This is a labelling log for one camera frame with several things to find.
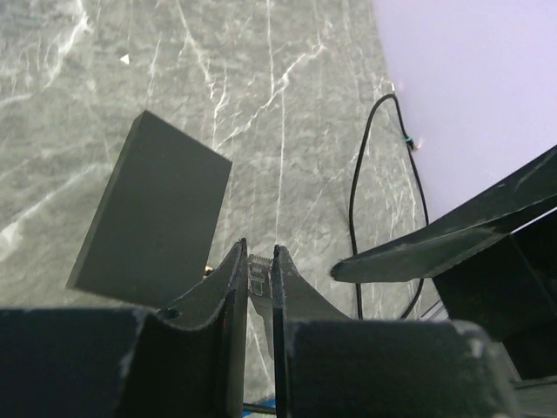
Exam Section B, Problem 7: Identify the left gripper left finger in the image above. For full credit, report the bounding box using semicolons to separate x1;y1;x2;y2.
116;239;248;417

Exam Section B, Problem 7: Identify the black network switch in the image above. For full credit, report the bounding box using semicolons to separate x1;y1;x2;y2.
66;111;232;307

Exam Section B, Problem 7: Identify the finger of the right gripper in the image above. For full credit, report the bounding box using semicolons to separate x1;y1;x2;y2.
331;150;556;380

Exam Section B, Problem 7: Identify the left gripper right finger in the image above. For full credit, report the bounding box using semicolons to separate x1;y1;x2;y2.
272;245;361;417

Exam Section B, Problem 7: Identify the grey ethernet cable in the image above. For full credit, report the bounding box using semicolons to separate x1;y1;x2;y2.
246;253;276;362

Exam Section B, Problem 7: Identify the blue ethernet cable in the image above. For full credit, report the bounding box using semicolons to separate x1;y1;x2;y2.
243;394;278;415

